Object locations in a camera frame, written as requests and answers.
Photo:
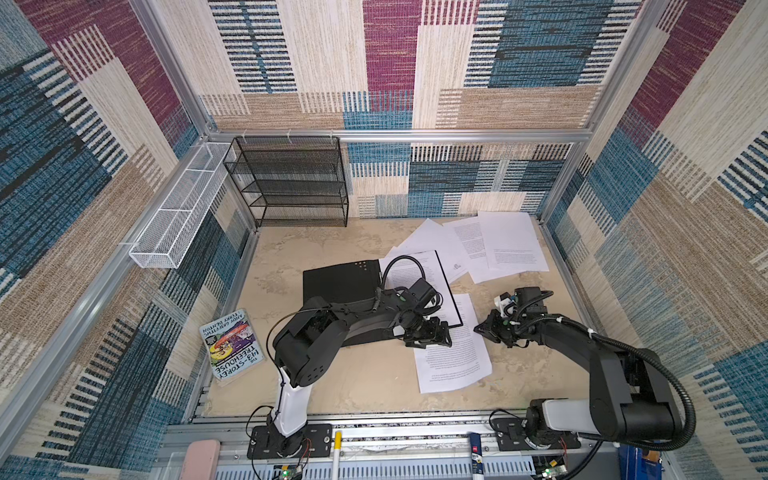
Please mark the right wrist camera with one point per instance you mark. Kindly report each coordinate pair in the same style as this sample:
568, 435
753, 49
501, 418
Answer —
509, 303

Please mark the white wire mesh basket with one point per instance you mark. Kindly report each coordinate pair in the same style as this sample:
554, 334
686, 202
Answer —
167, 238

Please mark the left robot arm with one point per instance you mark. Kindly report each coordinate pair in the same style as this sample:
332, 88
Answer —
301, 359

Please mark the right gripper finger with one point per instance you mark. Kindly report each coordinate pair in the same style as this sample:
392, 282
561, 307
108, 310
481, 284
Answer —
488, 329
514, 342

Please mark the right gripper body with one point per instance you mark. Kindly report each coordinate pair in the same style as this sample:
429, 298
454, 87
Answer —
509, 326

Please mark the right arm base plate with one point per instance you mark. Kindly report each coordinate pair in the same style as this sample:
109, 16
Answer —
510, 436

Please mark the pink object at edge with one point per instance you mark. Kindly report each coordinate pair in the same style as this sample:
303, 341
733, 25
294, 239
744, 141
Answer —
201, 460

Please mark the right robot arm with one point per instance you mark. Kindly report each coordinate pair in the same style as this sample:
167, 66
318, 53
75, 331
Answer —
633, 398

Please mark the colourful children's book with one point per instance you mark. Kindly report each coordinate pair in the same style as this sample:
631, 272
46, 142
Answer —
231, 345

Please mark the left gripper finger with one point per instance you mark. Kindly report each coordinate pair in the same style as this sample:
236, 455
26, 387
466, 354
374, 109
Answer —
440, 333
420, 343

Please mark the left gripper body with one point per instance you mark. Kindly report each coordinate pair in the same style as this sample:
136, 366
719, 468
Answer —
419, 327

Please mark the printed paper sheet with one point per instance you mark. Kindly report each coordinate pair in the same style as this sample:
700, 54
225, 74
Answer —
469, 234
467, 361
511, 242
432, 276

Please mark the blank white paper sheet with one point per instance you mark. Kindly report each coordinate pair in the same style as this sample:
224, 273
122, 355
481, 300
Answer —
433, 236

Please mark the green circuit board right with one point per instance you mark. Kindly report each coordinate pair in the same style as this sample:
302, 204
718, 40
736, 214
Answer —
551, 471

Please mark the blue box with tape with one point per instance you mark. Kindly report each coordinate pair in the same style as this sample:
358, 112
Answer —
639, 464

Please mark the black wire mesh shelf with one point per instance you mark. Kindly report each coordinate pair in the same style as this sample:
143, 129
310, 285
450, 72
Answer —
290, 181

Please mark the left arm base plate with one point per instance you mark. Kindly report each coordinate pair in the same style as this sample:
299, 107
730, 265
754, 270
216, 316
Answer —
313, 440

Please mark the orange folder black inside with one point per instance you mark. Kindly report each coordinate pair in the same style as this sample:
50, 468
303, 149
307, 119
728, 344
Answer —
353, 295

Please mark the blue glue stick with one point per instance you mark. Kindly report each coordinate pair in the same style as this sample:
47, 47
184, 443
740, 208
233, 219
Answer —
476, 456

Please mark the white yellow marker pen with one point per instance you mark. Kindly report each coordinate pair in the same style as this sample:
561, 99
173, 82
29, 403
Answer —
337, 444

